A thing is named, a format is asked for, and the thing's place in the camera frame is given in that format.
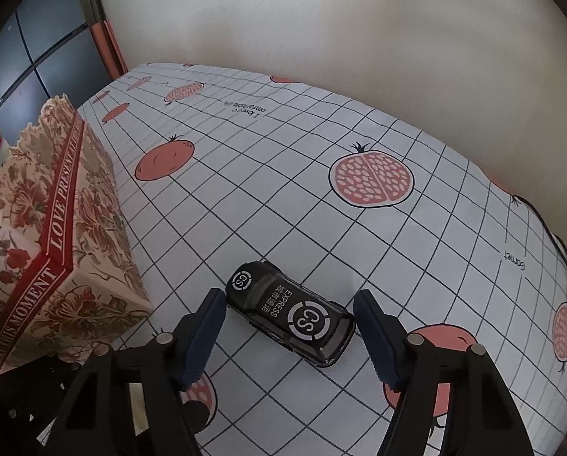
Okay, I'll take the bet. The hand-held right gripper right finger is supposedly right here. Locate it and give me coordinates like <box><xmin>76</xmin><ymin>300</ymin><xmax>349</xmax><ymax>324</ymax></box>
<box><xmin>353</xmin><ymin>290</ymin><xmax>535</xmax><ymax>456</ymax></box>

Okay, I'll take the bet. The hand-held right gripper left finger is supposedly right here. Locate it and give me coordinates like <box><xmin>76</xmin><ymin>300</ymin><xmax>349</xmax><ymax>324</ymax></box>
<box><xmin>51</xmin><ymin>289</ymin><xmax>227</xmax><ymax>456</ymax></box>

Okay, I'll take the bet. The black toy car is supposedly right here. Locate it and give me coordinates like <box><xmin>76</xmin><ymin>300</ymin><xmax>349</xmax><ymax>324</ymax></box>
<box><xmin>225</xmin><ymin>260</ymin><xmax>357</xmax><ymax>367</ymax></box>

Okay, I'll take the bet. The floral cardboard box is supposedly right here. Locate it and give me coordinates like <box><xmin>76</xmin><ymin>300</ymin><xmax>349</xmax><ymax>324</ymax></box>
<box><xmin>0</xmin><ymin>94</ymin><xmax>153</xmax><ymax>383</ymax></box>

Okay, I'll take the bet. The desktop with grid tablecloth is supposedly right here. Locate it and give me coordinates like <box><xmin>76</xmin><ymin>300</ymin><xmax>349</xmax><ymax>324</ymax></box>
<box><xmin>0</xmin><ymin>62</ymin><xmax>567</xmax><ymax>456</ymax></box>

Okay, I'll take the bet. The dark grey cabinet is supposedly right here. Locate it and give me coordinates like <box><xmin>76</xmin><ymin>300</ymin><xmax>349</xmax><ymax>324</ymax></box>
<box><xmin>0</xmin><ymin>0</ymin><xmax>125</xmax><ymax>115</ymax></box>

